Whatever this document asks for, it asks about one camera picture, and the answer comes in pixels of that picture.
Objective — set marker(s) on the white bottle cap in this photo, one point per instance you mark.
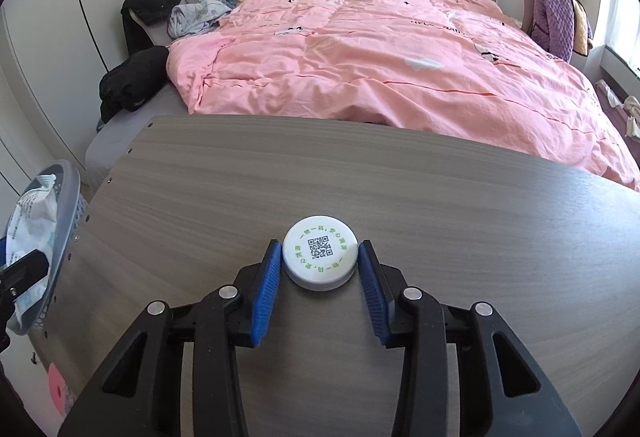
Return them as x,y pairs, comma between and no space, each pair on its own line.
320,267

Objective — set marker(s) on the grey bed mattress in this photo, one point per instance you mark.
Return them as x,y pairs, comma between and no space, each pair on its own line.
150,109

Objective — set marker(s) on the purple quilted garment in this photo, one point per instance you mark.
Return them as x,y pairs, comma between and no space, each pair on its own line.
552,17

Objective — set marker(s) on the black jacket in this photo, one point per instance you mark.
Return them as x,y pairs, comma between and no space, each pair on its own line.
130,77

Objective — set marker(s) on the pink plastic object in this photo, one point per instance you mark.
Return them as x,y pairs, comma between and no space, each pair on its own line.
56,387

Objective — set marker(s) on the pile of clothes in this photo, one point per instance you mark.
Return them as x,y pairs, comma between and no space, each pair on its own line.
627,112

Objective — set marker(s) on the white wardrobe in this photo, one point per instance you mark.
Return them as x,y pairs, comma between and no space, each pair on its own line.
75,17

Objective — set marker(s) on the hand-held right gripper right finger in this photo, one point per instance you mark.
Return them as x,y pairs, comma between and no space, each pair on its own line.
372,299

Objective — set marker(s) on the grey-blue perforated plastic basket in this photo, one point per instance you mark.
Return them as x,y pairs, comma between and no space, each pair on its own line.
67,197

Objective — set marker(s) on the white plastic pouch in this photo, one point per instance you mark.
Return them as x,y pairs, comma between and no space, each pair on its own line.
30,222

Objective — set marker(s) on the grey-blue clothing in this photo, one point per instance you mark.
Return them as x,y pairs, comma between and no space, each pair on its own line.
195,17

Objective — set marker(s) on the window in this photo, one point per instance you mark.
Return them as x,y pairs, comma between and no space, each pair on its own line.
625,7

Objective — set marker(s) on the pink duvet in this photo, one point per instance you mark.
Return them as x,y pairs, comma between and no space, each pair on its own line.
375,57

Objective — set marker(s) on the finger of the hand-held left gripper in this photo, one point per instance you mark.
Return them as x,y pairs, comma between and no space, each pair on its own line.
25,269

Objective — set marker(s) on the black clothing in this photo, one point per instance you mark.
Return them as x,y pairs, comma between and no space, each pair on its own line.
150,2

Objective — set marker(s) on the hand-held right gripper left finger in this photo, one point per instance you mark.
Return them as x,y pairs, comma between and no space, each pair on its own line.
265,299

